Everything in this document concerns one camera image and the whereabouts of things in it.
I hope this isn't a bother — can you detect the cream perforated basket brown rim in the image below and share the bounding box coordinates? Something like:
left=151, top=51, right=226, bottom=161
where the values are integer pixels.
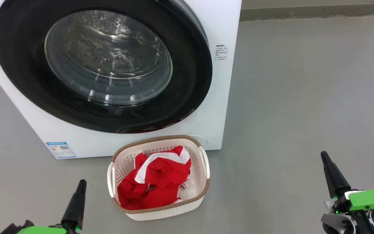
left=107, top=135, right=211, bottom=221

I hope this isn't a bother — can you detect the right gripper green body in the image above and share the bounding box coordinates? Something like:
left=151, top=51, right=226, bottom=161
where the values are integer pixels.
left=332, top=188, right=374, bottom=214

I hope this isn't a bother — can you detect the blue energy label sticker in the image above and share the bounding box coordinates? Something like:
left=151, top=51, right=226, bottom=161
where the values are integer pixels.
left=46, top=141, right=77, bottom=159

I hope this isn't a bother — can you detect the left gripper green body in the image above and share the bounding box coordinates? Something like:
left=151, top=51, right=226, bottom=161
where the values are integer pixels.
left=17, top=226, right=68, bottom=234

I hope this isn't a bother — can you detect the red garment white band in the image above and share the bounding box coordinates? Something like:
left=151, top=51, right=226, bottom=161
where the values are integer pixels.
left=134, top=145, right=192, bottom=186

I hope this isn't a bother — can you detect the grey raised floor curb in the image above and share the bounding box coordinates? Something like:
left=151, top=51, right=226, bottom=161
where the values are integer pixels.
left=240, top=3, right=374, bottom=21

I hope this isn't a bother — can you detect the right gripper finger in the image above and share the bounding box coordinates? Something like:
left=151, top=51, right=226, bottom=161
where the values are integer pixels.
left=321, top=151, right=352, bottom=199

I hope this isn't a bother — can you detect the white front-load washing machine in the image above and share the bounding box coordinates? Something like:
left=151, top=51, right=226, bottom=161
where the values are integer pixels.
left=0, top=0, right=243, bottom=160

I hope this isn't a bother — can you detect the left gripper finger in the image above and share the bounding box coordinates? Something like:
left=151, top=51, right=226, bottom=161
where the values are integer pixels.
left=61, top=179, right=87, bottom=230

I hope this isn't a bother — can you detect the black round glass washer door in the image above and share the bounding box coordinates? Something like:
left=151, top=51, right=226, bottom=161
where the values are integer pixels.
left=0, top=0, right=213, bottom=134

